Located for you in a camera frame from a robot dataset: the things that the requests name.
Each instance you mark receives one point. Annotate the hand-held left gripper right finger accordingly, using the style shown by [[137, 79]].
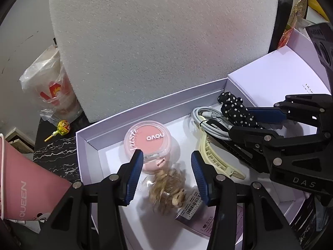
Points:
[[201, 177]]

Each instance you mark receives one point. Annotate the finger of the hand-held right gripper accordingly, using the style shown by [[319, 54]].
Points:
[[249, 135], [265, 116]]

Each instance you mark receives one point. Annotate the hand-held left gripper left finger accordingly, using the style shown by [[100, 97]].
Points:
[[134, 177]]

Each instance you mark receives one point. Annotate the black hair clip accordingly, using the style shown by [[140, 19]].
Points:
[[238, 153]]

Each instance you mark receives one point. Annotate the cream hair claw clip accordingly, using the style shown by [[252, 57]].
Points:
[[221, 158]]

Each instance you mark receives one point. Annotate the lavender gift box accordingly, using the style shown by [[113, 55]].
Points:
[[109, 166]]

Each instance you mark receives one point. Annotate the black polka dot scrunchie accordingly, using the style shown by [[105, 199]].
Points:
[[236, 109]]

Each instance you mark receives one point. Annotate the clear pink blush compact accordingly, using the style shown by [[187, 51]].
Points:
[[148, 140]]

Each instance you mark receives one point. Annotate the purple eyeshadow box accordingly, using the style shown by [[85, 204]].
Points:
[[205, 216]]

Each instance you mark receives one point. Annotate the red snack bag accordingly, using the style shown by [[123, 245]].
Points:
[[286, 37]]

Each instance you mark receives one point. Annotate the yellow lollipop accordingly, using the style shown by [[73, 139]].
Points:
[[63, 127]]

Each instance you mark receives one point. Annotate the black bag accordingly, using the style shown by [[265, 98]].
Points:
[[283, 18]]

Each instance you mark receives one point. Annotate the round woven mat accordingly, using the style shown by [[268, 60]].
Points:
[[296, 13]]

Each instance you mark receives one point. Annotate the pink paper cup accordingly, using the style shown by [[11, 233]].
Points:
[[26, 182]]

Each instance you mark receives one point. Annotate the plastic bag with food container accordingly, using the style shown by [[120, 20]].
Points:
[[52, 83]]

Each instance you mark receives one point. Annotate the white foam sheet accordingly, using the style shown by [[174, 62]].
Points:
[[156, 44]]

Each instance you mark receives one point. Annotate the beige wooden frame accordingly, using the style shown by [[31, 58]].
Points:
[[19, 139]]

